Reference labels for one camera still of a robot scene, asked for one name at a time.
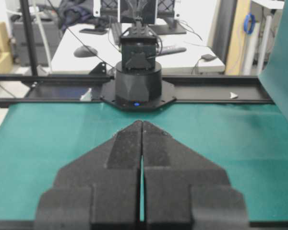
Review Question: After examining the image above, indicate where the black vertical frame post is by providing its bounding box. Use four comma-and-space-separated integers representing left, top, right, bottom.
20, 0, 38, 76

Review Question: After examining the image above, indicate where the blue cable coil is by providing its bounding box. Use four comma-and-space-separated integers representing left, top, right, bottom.
244, 13, 255, 35

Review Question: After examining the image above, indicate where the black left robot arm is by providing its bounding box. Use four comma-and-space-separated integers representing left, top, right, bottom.
115, 17, 162, 109

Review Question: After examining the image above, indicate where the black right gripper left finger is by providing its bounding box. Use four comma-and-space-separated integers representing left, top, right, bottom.
35, 121, 142, 230

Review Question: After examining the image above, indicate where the black keyboard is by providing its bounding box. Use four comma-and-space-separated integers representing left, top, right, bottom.
160, 46, 187, 56

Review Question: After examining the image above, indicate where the black computer monitor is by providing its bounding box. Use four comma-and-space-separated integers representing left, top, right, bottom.
93, 0, 186, 35

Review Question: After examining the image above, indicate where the black computer mouse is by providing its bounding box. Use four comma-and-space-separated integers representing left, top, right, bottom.
73, 46, 98, 58

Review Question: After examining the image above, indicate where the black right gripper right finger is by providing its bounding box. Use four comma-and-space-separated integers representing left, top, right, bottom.
142, 121, 249, 230

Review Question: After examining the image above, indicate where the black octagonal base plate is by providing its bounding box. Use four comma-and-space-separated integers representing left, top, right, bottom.
100, 80, 177, 112

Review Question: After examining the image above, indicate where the white office desk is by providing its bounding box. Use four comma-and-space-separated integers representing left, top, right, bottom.
51, 23, 225, 75

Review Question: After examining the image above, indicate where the green cloth mat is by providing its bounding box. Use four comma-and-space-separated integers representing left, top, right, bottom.
0, 0, 288, 229

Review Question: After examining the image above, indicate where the black aluminium frame rail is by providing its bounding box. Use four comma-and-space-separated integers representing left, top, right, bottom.
0, 74, 274, 111

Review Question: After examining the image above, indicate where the cardboard box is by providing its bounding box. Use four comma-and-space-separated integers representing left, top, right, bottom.
0, 22, 13, 74

